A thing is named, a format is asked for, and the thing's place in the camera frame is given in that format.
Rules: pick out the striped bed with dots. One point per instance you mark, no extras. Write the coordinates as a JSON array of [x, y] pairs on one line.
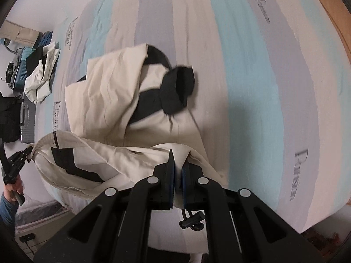
[[246, 74]]

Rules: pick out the person's left hand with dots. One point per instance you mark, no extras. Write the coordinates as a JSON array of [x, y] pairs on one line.
[[13, 187]]

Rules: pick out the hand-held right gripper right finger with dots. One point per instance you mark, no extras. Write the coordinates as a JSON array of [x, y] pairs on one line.
[[233, 224]]

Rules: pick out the folded white garment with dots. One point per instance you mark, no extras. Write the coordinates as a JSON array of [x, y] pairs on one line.
[[41, 82]]

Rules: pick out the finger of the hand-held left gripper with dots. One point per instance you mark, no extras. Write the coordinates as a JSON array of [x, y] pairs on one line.
[[20, 154], [19, 165]]

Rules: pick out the black cloth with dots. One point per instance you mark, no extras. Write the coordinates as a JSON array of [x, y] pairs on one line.
[[35, 57]]

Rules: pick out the black backpack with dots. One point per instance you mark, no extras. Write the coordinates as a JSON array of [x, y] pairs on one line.
[[9, 115]]

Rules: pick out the clear plastic bag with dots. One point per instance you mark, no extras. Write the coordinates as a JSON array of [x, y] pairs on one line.
[[41, 213]]

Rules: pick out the blue desk lamp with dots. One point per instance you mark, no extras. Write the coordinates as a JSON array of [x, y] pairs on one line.
[[5, 42]]

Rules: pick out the person's left forearm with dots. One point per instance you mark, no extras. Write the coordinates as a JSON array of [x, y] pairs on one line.
[[6, 211]]

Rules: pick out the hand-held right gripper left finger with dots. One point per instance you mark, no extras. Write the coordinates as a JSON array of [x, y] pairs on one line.
[[129, 219]]

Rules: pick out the silver suitcase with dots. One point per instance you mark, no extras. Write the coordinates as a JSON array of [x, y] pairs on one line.
[[27, 126]]

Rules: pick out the cream and black hooded jacket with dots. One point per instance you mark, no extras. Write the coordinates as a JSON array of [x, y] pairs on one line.
[[109, 87]]

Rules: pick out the grey clothes pile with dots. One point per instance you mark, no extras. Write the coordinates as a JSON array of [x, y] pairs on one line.
[[16, 59]]

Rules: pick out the wooden headboard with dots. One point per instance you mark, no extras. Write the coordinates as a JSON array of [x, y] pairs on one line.
[[329, 2]]

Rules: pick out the teal suitcase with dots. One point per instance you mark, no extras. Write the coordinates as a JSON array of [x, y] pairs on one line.
[[19, 75]]

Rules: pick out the black power strip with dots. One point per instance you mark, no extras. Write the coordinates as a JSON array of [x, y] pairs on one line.
[[27, 237]]

